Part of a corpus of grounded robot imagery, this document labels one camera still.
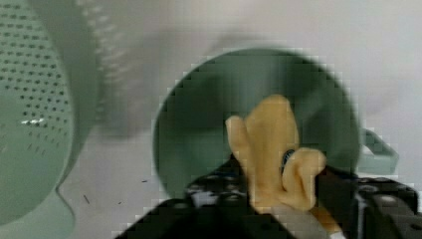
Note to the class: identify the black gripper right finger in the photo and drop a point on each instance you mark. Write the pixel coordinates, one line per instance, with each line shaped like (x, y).
(369, 208)

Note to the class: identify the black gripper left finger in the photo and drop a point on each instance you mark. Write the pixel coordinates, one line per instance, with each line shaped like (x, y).
(214, 206)

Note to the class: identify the peeled toy banana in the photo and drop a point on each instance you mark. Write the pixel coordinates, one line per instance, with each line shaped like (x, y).
(281, 174)

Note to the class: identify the green mug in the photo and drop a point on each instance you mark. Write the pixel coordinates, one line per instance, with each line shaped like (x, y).
(260, 86)

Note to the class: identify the green perforated colander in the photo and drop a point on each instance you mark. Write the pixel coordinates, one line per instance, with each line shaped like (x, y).
(56, 66)

